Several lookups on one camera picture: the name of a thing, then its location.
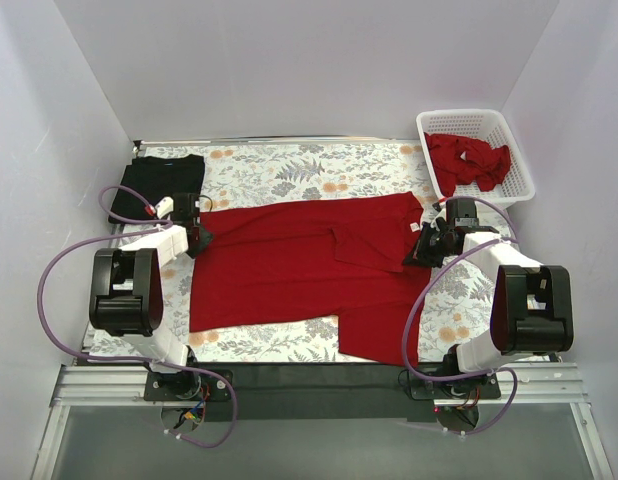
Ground red t-shirt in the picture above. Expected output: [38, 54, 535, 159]
[189, 192, 431, 365]

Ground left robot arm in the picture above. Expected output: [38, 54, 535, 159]
[89, 193, 213, 400]

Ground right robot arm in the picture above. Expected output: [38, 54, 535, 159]
[401, 196, 574, 398]

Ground red t-shirts in basket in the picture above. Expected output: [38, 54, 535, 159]
[425, 133, 512, 197]

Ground folded black t-shirt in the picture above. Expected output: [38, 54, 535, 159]
[111, 154, 205, 220]

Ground floral patterned table mat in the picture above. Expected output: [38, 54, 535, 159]
[87, 141, 561, 363]

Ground white plastic laundry basket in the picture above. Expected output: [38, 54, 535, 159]
[415, 108, 535, 209]

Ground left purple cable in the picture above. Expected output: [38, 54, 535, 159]
[36, 185, 238, 449]

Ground purple cable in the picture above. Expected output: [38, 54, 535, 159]
[36, 185, 238, 449]
[398, 197, 521, 437]

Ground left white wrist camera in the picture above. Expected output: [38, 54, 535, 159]
[145, 196, 174, 219]

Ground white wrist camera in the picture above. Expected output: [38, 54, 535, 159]
[145, 196, 174, 219]
[431, 200, 448, 230]

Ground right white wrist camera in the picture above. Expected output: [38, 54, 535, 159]
[431, 200, 448, 230]

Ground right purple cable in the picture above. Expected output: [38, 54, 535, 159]
[398, 197, 521, 437]

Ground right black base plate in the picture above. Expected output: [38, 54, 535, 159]
[397, 369, 501, 401]

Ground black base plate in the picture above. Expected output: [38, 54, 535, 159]
[143, 369, 234, 402]
[397, 369, 501, 401]

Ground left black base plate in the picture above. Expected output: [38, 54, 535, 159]
[143, 369, 234, 402]

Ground aluminium frame rail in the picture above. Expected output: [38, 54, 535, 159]
[33, 362, 614, 479]

